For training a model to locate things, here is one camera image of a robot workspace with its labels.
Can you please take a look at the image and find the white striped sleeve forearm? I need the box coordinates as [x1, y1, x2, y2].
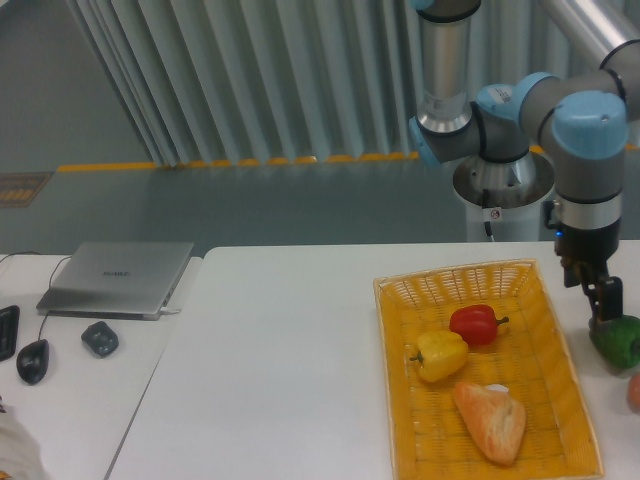
[1, 405, 45, 479]

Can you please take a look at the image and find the black computer mouse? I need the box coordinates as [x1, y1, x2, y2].
[16, 339, 50, 386]

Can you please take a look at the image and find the small black plastic holder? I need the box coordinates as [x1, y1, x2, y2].
[81, 321, 119, 358]

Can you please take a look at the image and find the yellow bell pepper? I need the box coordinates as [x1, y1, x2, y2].
[409, 330, 469, 383]

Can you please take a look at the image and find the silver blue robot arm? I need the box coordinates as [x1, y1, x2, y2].
[409, 1, 639, 324]

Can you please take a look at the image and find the green bell pepper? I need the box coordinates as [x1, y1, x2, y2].
[589, 315, 639, 369]

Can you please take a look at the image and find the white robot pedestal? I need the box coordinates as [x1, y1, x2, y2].
[453, 152, 554, 242]

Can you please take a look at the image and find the red bell pepper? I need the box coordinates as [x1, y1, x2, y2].
[449, 304, 509, 346]

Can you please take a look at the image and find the silver laptop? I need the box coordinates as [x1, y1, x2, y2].
[37, 242, 193, 320]

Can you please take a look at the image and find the black keyboard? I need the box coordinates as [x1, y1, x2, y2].
[0, 305, 20, 361]

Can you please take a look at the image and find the black pedestal cable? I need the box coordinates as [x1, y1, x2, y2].
[480, 187, 496, 243]

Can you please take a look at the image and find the black mouse cable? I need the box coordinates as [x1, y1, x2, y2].
[0, 251, 74, 342]

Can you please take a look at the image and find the bread loaf piece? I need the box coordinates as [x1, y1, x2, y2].
[453, 382, 526, 466]

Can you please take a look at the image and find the orange fruit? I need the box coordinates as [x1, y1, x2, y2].
[627, 373, 640, 410]

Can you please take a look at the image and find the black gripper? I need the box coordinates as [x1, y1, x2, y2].
[554, 223, 623, 321]

